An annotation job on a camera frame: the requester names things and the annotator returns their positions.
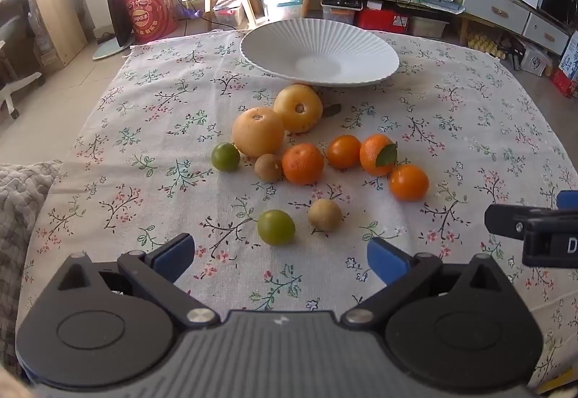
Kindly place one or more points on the red box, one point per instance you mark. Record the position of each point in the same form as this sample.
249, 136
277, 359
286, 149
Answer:
384, 21

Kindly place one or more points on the bumpy orange mandarin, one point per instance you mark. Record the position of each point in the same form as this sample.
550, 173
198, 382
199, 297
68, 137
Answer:
303, 163

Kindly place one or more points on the white ribbed bowl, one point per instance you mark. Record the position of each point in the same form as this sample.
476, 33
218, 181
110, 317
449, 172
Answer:
316, 59

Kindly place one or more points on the black upright panel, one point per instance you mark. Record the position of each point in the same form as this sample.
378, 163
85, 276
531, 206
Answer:
118, 18

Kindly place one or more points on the wooden side cabinet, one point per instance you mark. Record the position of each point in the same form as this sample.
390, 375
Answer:
58, 9

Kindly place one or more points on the green mandarin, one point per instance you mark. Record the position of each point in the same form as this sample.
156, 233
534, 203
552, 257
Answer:
225, 157
276, 227

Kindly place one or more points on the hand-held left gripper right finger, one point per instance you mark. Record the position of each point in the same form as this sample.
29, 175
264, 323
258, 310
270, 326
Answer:
386, 265

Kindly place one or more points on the red printed bucket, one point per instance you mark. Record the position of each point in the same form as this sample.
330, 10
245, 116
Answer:
151, 14

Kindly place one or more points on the yellow egg tray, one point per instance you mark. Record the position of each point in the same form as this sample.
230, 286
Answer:
485, 43

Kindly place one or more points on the loose green leaf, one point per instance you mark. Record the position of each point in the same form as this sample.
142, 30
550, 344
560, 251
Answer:
333, 110

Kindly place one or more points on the orange mandarin with leaf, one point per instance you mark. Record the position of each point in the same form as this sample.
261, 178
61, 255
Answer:
372, 154

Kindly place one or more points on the clear bin with black lid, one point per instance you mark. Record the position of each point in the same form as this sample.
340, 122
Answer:
341, 9

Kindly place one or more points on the low console with white drawers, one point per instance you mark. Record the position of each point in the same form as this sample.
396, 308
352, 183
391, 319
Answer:
494, 7

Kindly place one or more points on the yellow pear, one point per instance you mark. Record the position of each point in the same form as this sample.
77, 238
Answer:
298, 107
258, 131

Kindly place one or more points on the white office chair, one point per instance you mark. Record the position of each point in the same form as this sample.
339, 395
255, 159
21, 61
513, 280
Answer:
18, 86

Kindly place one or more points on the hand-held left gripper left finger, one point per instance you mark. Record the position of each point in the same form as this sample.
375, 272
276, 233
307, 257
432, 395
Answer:
174, 256

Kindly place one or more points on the white printed carton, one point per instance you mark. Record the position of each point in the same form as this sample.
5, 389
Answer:
535, 59

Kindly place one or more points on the brown longan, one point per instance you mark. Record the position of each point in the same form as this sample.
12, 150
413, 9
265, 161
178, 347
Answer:
325, 214
268, 167

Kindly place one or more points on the light blue oval base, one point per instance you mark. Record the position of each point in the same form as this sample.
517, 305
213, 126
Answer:
106, 51

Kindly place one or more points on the grey quilted blanket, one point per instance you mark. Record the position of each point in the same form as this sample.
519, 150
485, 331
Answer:
22, 208

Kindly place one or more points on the red carton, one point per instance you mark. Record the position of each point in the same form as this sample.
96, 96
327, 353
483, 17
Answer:
564, 82

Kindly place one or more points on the clear storage bin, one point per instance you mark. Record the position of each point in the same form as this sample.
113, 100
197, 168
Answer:
282, 7
426, 28
228, 14

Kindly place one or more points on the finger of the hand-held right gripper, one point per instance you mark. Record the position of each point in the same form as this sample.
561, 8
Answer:
542, 240
568, 199

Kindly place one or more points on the smooth orange mandarin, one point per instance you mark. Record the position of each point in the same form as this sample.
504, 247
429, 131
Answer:
408, 182
343, 151

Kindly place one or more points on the floral tablecloth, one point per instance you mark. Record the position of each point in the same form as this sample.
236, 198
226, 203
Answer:
158, 122

